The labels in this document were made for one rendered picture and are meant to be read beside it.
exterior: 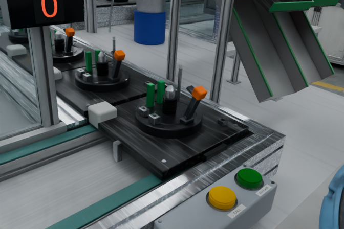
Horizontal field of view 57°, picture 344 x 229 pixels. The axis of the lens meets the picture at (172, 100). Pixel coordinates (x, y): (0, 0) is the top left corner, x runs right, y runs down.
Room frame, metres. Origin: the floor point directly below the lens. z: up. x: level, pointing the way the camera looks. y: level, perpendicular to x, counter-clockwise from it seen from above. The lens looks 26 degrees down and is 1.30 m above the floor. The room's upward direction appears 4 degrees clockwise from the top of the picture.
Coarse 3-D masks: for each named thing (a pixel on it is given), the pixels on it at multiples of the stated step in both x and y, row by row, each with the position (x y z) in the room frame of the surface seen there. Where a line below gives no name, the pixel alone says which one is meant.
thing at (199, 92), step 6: (192, 90) 0.53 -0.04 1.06; (198, 90) 0.52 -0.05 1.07; (204, 90) 0.52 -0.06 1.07; (198, 96) 0.51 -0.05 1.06; (204, 96) 0.52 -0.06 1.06; (192, 102) 0.52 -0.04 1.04; (198, 102) 0.53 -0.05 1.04; (192, 108) 0.52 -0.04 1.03; (186, 114) 0.53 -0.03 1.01; (192, 114) 0.54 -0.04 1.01
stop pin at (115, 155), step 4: (116, 144) 0.48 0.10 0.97; (120, 144) 0.49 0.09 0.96; (116, 148) 0.48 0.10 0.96; (120, 148) 0.49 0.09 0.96; (116, 152) 0.48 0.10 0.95; (120, 152) 0.49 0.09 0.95; (116, 156) 0.48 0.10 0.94; (120, 156) 0.49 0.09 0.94; (116, 160) 0.48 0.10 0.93; (120, 160) 0.49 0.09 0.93
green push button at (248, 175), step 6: (246, 168) 0.43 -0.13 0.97; (240, 174) 0.41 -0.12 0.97; (246, 174) 0.42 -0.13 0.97; (252, 174) 0.42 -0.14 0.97; (258, 174) 0.42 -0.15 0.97; (240, 180) 0.40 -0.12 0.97; (246, 180) 0.40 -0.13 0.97; (252, 180) 0.40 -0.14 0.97; (258, 180) 0.40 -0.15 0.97; (246, 186) 0.40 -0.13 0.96; (252, 186) 0.39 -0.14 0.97; (258, 186) 0.40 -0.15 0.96
